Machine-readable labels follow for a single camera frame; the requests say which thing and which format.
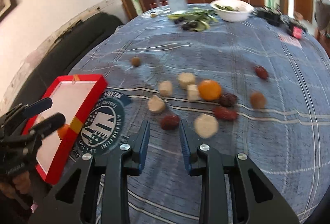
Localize large orange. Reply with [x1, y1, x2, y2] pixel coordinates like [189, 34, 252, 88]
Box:
[198, 80, 222, 101]

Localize white bowl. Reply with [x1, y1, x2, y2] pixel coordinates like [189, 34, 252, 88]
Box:
[211, 0, 254, 22]

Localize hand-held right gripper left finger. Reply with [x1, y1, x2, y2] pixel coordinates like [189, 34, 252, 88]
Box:
[28, 120, 151, 224]

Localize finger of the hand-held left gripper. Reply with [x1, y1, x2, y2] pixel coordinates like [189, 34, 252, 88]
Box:
[23, 113, 66, 142]
[5, 97, 53, 121]

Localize black gadget pile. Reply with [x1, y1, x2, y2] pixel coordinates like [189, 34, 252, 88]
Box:
[254, 8, 284, 27]

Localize smooth red date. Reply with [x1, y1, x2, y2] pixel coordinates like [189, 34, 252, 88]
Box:
[213, 106, 238, 121]
[160, 114, 180, 130]
[253, 65, 269, 80]

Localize framed wall picture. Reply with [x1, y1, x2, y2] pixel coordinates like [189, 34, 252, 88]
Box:
[0, 0, 18, 24]

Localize white peeled cane piece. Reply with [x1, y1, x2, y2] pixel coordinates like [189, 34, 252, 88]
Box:
[158, 80, 173, 97]
[194, 114, 219, 139]
[186, 84, 201, 101]
[178, 73, 196, 90]
[147, 95, 166, 114]

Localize dark purple fruit cluster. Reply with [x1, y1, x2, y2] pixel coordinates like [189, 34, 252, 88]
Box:
[174, 18, 199, 32]

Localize red and white card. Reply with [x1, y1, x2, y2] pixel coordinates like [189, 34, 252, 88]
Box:
[278, 35, 303, 47]

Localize dark sofa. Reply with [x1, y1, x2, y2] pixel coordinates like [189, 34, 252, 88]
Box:
[0, 12, 125, 121]

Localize green vegetable scraps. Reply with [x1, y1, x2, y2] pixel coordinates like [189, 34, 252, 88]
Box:
[167, 7, 219, 32]

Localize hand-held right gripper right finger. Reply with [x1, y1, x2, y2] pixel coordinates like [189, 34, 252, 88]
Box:
[179, 120, 301, 224]

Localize small orange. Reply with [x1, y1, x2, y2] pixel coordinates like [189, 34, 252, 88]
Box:
[57, 123, 70, 140]

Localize wrinkled dark red date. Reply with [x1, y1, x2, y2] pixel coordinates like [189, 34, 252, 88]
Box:
[219, 93, 238, 107]

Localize person's left hand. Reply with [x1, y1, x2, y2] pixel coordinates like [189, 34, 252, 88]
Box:
[0, 171, 33, 199]

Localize blue plaid tablecloth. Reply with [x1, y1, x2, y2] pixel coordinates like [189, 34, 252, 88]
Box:
[64, 2, 330, 224]

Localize red tray with white inside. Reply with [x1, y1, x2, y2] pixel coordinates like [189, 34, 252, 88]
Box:
[22, 74, 108, 185]

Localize small red box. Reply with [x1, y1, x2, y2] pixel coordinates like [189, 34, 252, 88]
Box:
[286, 20, 308, 39]

